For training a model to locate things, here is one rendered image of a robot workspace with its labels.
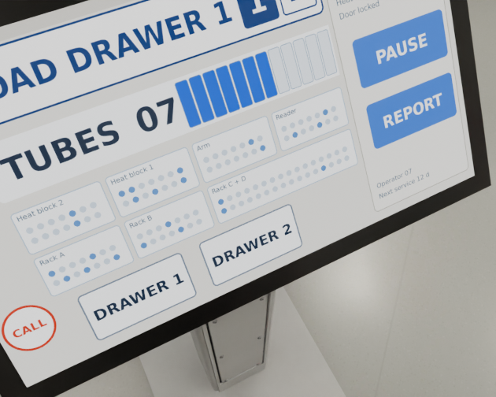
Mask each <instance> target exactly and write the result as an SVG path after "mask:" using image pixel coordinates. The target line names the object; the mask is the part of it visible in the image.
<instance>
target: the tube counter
mask: <svg viewBox="0 0 496 397"><path fill-rule="evenodd" d="M338 75H340V74H339V68H338V64H337V61H336V57H335V51H334V47H333V43H332V40H331V33H330V30H329V27H328V25H326V26H323V27H321V28H317V29H315V30H312V31H310V32H306V33H303V34H301V35H297V36H295V37H292V38H289V39H286V40H284V41H281V42H278V43H275V44H272V45H270V46H266V47H263V48H261V49H259V50H255V51H252V52H249V53H248V54H244V55H241V56H238V57H236V58H232V59H230V60H227V61H223V62H221V63H219V64H216V65H212V66H209V67H208V68H205V69H201V70H198V71H196V72H193V73H190V74H187V75H185V76H181V77H179V78H176V79H174V80H170V81H168V82H165V83H161V84H158V85H157V86H154V87H150V88H147V89H145V90H143V91H139V92H136V93H134V94H131V95H128V96H125V97H124V100H125V102H126V104H127V106H128V109H129V112H130V114H131V117H132V120H133V121H134V124H135V127H136V130H137V132H138V134H139V138H140V139H141V142H142V144H143V147H144V150H145V149H147V148H149V147H153V146H155V145H158V144H160V143H163V142H165V141H168V140H170V139H174V138H176V137H178V136H181V135H184V134H187V133H188V132H192V131H194V130H197V129H199V128H202V127H205V126H207V125H209V124H212V123H215V122H218V121H221V120H223V119H225V118H228V117H231V116H234V115H236V114H238V113H241V112H244V111H246V110H248V109H252V108H254V107H256V106H260V105H262V104H265V103H266V102H271V101H272V100H275V99H277V98H281V97H283V96H285V95H288V94H291V93H293V92H296V91H299V90H301V89H303V88H306V87H309V86H312V85H314V84H316V83H319V82H322V81H325V80H328V79H330V78H332V77H335V76H338Z"/></svg>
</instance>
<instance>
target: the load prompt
mask: <svg viewBox="0 0 496 397"><path fill-rule="evenodd" d="M323 13H325V9H324V3H323V0H140V1H137V2H133V3H130V4H127V5H124V6H120V7H116V8H114V9H110V10H106V11H104V12H101V13H96V14H94V15H91V16H89V17H84V18H81V19H79V20H74V21H71V22H68V23H65V24H61V25H58V26H55V27H52V28H48V29H46V30H42V31H40V32H36V33H32V34H30V35H26V36H22V37H20V38H17V39H12V40H10V41H7V42H4V43H0V125H3V124H6V123H9V122H11V121H15V120H18V119H21V118H23V117H26V116H29V115H32V114H34V113H38V112H41V111H43V110H45V109H49V108H52V107H55V106H59V105H61V104H64V103H66V102H70V101H72V100H75V99H78V98H82V97H84V96H87V95H90V94H93V93H95V92H98V91H102V90H105V89H107V88H109V87H113V86H116V85H118V84H121V83H125V82H128V81H129V80H133V79H136V78H139V77H141V76H145V75H148V74H150V73H152V72H156V71H159V70H162V69H166V68H168V67H170V66H173V65H177V64H179V63H182V62H185V61H189V60H190V59H193V58H197V57H200V56H202V55H205V54H209V53H211V52H213V51H216V50H220V49H223V48H225V47H228V46H231V45H234V44H236V43H240V42H243V41H246V40H248V39H252V38H254V37H257V36H259V35H263V34H266V33H269V32H272V31H275V30H277V29H280V28H284V27H286V26H289V25H292V24H295V23H298V22H300V21H303V20H307V19H309V18H312V17H315V16H318V15H321V14H323Z"/></svg>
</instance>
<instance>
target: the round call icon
mask: <svg viewBox="0 0 496 397"><path fill-rule="evenodd" d="M0 337H1V339H2V341H3V343H4V344H5V345H6V348H7V350H8V351H9V353H10V354H11V356H12V358H13V360H14V361H17V360H19V359H22V358H24V357H26V356H28V355H30V354H33V353H35V352H36V351H40V350H42V349H43V348H45V347H48V346H50V345H52V344H54V343H56V342H58V341H61V340H63V339H65V338H67V336H66V335H65V332H64V330H63V328H62V327H61V325H60V323H59V321H58V319H57V317H56V315H55V313H54V312H53V310H52V308H51V306H50V304H49V302H48V300H47V299H46V296H45V295H42V296H39V297H38V298H36V299H33V300H31V301H28V302H26V303H24V304H21V305H19V306H16V307H14V308H12V309H10V310H7V311H5V312H3V313H1V314H0Z"/></svg>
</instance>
